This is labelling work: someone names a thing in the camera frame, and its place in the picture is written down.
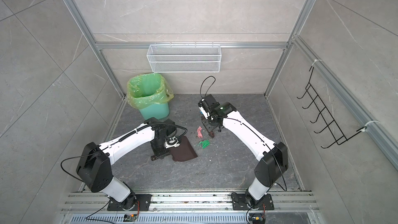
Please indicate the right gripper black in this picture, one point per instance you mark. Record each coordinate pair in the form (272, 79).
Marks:
(205, 123)

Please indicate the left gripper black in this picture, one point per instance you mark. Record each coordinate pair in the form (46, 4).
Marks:
(161, 154)

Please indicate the dark brown hand brush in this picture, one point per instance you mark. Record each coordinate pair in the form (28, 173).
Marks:
(209, 129)

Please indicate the dark brown dustpan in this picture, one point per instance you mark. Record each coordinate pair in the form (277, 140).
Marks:
(184, 152)

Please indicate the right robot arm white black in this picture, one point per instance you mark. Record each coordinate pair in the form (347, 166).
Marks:
(272, 157)

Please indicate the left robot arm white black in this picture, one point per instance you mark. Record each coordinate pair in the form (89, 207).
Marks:
(95, 163)

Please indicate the pink paper scrap back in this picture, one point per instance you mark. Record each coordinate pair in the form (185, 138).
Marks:
(199, 132)

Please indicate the small green paper scrap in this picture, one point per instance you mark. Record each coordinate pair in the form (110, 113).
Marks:
(204, 143)

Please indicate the green trash bin with liner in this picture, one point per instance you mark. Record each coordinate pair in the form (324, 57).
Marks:
(150, 94)

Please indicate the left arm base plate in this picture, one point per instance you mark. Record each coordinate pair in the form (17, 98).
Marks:
(140, 202)

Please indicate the white wire mesh basket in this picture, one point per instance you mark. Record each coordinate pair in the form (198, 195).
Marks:
(184, 58)

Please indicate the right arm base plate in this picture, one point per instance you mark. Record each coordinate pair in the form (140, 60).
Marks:
(242, 202)

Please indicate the aluminium mounting rail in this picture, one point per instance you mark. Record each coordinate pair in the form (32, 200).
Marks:
(191, 207)

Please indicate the black wire hook rack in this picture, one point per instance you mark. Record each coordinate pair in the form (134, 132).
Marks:
(325, 115)

